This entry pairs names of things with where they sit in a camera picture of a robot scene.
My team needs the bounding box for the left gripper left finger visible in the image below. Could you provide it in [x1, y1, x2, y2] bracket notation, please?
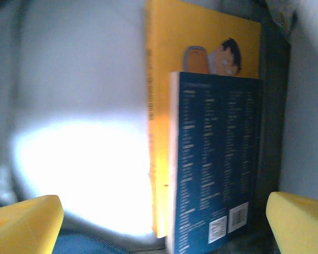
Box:
[0, 195, 64, 254]

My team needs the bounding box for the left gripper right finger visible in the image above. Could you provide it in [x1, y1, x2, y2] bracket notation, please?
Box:
[266, 191, 318, 254]

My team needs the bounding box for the blue book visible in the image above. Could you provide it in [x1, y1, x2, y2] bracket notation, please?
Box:
[166, 71, 265, 254]

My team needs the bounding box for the navy blue backpack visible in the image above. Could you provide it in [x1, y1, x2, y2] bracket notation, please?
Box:
[0, 0, 318, 254]

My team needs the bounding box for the yellow book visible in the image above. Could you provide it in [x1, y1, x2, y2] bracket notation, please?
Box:
[144, 0, 263, 239]

